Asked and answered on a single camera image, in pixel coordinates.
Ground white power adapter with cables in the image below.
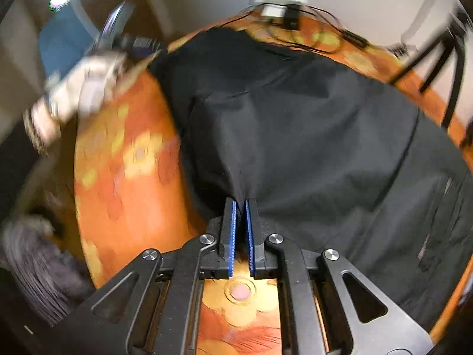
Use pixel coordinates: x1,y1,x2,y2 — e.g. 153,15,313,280
218,2,370,54

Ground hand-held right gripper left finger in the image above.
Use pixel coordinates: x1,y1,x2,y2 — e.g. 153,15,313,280
52,197,237,355

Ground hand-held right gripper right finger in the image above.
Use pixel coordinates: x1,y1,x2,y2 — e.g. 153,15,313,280
245,197,434,355

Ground black power adapter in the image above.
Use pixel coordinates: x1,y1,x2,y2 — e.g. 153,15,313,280
284,4,301,29

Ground small black tripod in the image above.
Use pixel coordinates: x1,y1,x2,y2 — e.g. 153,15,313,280
388,7,468,130

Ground black pants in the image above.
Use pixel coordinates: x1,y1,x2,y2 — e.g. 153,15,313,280
148,28,473,331

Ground grey furry cloth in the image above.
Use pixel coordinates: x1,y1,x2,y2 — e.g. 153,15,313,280
0,214,95,328

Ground orange floral bedsheet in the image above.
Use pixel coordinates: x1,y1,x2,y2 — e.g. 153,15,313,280
74,13,473,355

